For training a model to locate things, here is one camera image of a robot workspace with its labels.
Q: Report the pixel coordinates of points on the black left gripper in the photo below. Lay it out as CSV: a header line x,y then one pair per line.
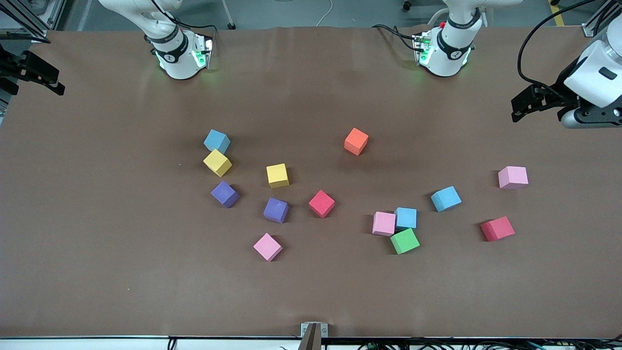
x,y
559,91

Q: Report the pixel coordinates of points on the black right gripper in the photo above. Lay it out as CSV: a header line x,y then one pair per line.
x,y
14,65

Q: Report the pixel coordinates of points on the orange foam cube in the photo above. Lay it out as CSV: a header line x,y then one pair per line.
x,y
355,140

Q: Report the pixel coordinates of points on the blue foam cube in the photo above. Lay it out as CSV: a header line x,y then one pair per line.
x,y
216,140
406,218
445,199

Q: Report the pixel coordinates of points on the pink foam cube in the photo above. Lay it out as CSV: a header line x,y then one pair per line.
x,y
512,177
267,246
383,223

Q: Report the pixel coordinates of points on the purple foam cube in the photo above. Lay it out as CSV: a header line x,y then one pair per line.
x,y
275,209
224,193

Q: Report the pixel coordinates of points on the red foam cube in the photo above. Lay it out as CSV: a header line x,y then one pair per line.
x,y
321,203
497,228

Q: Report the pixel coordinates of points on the yellow foam cube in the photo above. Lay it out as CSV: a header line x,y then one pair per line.
x,y
216,162
277,175

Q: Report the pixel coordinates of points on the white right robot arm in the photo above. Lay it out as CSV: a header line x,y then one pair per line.
x,y
175,53

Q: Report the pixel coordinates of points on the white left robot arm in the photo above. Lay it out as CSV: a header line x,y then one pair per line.
x,y
452,43

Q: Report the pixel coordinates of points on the black caster wheel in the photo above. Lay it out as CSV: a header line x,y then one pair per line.
x,y
407,5

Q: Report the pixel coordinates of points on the brown table cover mat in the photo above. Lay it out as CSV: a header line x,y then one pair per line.
x,y
121,243

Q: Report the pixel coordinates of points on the green foam cube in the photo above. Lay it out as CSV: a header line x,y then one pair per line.
x,y
404,240

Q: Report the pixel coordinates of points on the aluminium frame post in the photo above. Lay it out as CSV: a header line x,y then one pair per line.
x,y
24,19
600,19

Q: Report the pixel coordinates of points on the metal table edge bracket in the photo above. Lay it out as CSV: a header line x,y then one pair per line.
x,y
314,330

